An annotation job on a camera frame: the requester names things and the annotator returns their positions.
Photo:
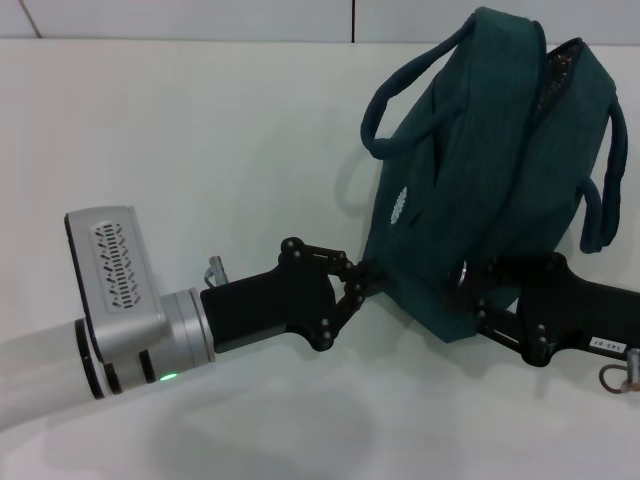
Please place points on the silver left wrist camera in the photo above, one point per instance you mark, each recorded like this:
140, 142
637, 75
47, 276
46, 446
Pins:
115, 270

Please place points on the silver port plug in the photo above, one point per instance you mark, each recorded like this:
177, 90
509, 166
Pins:
634, 367
217, 272

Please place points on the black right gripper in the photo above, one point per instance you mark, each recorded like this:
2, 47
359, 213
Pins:
575, 315

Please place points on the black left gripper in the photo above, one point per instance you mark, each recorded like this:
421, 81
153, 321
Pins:
270, 305

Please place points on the dark teal fabric bag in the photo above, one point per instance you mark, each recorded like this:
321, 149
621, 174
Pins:
475, 175

